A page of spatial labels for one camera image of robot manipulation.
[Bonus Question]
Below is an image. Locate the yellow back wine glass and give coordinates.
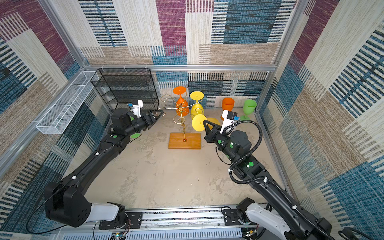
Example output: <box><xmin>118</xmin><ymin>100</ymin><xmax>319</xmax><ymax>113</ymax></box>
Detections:
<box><xmin>190</xmin><ymin>91</ymin><xmax>204</xmax><ymax>119</ymax></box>

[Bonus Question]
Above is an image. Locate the orange back wine glass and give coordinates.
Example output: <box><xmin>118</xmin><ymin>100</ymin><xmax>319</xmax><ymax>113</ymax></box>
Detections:
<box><xmin>173</xmin><ymin>86</ymin><xmax>189</xmax><ymax>117</ymax></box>

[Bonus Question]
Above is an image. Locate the green wine glass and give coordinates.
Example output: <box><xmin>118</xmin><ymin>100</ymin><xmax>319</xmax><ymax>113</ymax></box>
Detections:
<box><xmin>240</xmin><ymin>99</ymin><xmax>257</xmax><ymax>121</ymax></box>
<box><xmin>130</xmin><ymin>117</ymin><xmax>142</xmax><ymax>141</ymax></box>

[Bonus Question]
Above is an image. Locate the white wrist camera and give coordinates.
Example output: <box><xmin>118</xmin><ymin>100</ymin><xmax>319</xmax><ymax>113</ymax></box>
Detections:
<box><xmin>220</xmin><ymin>110</ymin><xmax>240</xmax><ymax>134</ymax></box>
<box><xmin>128</xmin><ymin>100</ymin><xmax>144</xmax><ymax>118</ymax></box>

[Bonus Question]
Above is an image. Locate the orange front wine glass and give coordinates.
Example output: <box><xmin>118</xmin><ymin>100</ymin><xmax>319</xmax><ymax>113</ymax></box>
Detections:
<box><xmin>222</xmin><ymin>98</ymin><xmax>235</xmax><ymax>111</ymax></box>

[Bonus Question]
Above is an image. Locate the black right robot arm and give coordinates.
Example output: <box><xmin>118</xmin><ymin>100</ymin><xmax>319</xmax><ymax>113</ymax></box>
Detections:
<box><xmin>203</xmin><ymin>120</ymin><xmax>332</xmax><ymax>240</ymax></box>

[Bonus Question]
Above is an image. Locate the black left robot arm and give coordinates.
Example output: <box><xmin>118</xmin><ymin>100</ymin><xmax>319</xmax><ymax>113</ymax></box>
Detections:
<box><xmin>44</xmin><ymin>108</ymin><xmax>164</xmax><ymax>228</ymax></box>

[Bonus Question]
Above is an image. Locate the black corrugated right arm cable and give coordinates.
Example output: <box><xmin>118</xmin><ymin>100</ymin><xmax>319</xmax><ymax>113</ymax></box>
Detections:
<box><xmin>221</xmin><ymin>119</ymin><xmax>337</xmax><ymax>240</ymax></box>

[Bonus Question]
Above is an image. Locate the yellow wine glass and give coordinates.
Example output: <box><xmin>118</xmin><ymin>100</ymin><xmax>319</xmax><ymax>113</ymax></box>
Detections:
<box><xmin>192</xmin><ymin>114</ymin><xmax>220</xmax><ymax>132</ymax></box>
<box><xmin>190</xmin><ymin>91</ymin><xmax>204</xmax><ymax>119</ymax></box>

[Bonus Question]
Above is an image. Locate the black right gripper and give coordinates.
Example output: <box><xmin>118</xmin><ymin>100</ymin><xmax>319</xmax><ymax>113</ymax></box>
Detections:
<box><xmin>203</xmin><ymin>119</ymin><xmax>239</xmax><ymax>163</ymax></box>

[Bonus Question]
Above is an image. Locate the white mesh wall basket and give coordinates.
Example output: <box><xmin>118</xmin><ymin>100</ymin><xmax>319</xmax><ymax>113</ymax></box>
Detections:
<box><xmin>36</xmin><ymin>71</ymin><xmax>95</xmax><ymax>135</ymax></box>

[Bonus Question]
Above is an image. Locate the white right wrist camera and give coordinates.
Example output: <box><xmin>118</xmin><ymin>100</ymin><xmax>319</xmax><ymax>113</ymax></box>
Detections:
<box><xmin>220</xmin><ymin>110</ymin><xmax>240</xmax><ymax>134</ymax></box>

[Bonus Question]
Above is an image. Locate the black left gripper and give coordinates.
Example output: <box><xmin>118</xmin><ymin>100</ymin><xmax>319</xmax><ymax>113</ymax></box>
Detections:
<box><xmin>124</xmin><ymin>110</ymin><xmax>163</xmax><ymax>138</ymax></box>

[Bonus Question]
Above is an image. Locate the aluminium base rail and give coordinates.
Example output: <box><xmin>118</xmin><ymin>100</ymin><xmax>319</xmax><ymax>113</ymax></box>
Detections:
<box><xmin>50</xmin><ymin>204</ymin><xmax>291</xmax><ymax>240</ymax></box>

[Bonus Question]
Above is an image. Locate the yellow front wine glass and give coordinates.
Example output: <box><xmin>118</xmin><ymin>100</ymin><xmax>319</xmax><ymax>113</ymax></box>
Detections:
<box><xmin>192</xmin><ymin>114</ymin><xmax>220</xmax><ymax>132</ymax></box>

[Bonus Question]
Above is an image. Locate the orange wine glass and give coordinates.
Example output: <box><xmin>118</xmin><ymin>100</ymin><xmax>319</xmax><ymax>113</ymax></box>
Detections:
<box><xmin>173</xmin><ymin>86</ymin><xmax>189</xmax><ymax>117</ymax></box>
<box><xmin>222</xmin><ymin>98</ymin><xmax>235</xmax><ymax>111</ymax></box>

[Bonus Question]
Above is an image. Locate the black mesh shelf rack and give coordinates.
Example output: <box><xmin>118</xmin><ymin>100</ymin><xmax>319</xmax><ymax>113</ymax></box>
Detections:
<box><xmin>91</xmin><ymin>68</ymin><xmax>159</xmax><ymax>112</ymax></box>

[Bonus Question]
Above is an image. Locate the gold wire wine glass rack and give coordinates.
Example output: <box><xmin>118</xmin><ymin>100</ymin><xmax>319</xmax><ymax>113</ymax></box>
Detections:
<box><xmin>158</xmin><ymin>95</ymin><xmax>201</xmax><ymax>150</ymax></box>

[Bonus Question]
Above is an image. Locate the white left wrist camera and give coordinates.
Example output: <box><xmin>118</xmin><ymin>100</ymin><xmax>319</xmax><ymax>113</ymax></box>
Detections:
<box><xmin>128</xmin><ymin>100</ymin><xmax>144</xmax><ymax>118</ymax></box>

